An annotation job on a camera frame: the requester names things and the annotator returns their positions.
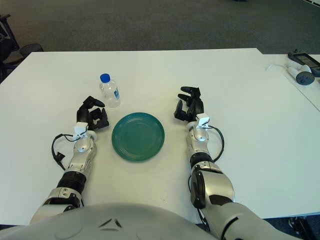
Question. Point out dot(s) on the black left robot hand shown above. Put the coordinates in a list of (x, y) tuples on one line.
[(82, 113)]

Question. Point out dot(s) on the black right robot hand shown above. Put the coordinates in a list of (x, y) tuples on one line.
[(193, 105)]

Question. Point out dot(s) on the clear bottle blue cap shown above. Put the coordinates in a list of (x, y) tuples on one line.
[(110, 92)]

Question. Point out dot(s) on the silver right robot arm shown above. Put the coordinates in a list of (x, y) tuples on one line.
[(217, 182)]

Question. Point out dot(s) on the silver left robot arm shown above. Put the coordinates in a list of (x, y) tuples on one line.
[(82, 150)]

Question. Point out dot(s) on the green round plate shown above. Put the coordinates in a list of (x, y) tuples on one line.
[(138, 137)]

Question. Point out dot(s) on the black office chair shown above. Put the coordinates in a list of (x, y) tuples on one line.
[(6, 37)]

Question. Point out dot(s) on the grey white VR controller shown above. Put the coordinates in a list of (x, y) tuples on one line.
[(303, 78)]

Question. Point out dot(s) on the grey robot torso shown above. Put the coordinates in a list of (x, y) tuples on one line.
[(112, 225)]

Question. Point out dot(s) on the black handheld remote controller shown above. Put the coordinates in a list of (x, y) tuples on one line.
[(306, 60)]

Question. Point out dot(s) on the black table leg caster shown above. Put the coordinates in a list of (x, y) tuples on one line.
[(300, 225)]

